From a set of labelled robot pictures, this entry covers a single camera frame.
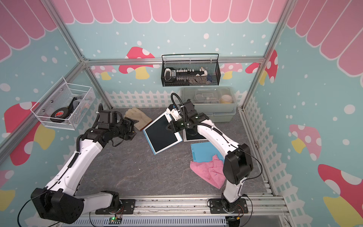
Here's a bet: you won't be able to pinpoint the white drawing tablet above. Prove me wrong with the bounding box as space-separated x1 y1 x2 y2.
183 130 207 142

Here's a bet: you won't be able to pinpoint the blue drawing tablet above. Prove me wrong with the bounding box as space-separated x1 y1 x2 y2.
143 111 182 155
191 142 224 163

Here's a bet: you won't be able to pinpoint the pink cleaning cloth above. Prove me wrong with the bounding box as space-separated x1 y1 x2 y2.
190 155 226 189

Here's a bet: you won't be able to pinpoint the small green circuit board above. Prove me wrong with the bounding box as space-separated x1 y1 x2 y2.
108 217 123 225

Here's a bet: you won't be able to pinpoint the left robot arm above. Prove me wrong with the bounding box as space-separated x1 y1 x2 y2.
30 105 136 224

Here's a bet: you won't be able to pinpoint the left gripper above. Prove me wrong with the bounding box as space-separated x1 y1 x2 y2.
110 116 140 141

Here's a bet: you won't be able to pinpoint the black wire mesh basket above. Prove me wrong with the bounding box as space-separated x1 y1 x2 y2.
161 53 221 87

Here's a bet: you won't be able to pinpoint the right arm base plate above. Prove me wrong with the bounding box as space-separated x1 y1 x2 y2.
207 198 249 214

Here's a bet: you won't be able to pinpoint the blue front drawing tablet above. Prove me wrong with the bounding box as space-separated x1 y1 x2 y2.
191 142 224 163

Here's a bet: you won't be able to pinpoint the clear wall bin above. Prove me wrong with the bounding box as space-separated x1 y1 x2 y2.
30 78 95 131

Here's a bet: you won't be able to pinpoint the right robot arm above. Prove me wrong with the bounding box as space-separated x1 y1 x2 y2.
166 93 262 213

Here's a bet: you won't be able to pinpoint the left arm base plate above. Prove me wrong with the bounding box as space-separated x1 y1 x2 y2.
95 199 136 215

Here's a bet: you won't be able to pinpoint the green plastic storage box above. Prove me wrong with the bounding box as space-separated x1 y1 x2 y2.
179 87 237 123

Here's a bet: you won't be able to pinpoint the beige work glove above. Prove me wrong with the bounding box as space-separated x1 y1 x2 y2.
125 107 153 131

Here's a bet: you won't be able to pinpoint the black tape roll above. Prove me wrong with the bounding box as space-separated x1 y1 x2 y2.
50 107 70 123

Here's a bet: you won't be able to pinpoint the white items in basket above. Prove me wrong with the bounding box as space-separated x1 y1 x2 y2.
161 68 209 86

